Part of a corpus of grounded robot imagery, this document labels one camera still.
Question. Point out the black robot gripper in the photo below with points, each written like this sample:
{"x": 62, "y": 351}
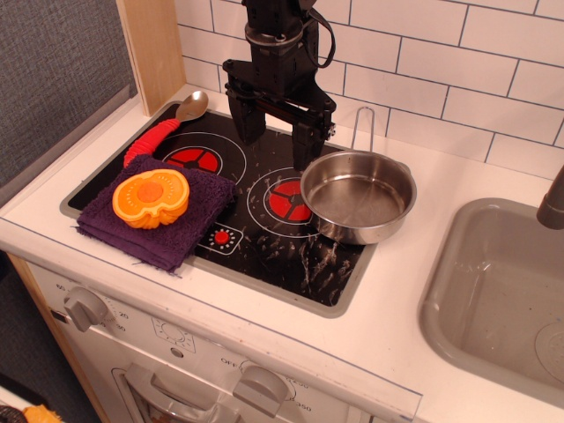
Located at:
{"x": 279, "y": 80}

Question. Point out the orange toy half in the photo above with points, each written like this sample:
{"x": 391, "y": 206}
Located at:
{"x": 152, "y": 198}

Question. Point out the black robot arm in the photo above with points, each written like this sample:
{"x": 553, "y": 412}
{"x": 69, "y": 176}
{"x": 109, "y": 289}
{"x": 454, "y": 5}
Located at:
{"x": 284, "y": 13}

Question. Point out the stainless steel pot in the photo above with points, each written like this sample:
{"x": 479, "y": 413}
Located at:
{"x": 357, "y": 197}

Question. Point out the purple folded towel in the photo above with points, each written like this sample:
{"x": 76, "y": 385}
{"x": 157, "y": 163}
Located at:
{"x": 166, "y": 246}

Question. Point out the grey oven knob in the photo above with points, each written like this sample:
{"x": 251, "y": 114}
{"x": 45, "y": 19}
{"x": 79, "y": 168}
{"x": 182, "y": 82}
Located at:
{"x": 261, "y": 389}

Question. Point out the grey timer knob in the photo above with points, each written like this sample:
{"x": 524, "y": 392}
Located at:
{"x": 84, "y": 308}

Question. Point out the grey toy sink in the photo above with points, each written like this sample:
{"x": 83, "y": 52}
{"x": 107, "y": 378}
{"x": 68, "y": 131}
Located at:
{"x": 494, "y": 300}

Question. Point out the grey faucet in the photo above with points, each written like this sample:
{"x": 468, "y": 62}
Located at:
{"x": 551, "y": 210}

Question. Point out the orange plush toy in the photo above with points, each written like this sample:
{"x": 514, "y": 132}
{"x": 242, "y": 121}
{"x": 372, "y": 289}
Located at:
{"x": 41, "y": 414}

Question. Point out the red handled metal spoon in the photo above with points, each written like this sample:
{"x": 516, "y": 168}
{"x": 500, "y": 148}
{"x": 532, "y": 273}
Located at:
{"x": 190, "y": 109}

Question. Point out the wooden side post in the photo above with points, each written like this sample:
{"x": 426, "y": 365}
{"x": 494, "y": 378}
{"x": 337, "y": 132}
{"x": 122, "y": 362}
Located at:
{"x": 153, "y": 41}

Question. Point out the oven door handle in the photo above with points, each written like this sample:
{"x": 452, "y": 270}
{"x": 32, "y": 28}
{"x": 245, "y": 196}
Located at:
{"x": 172, "y": 397}

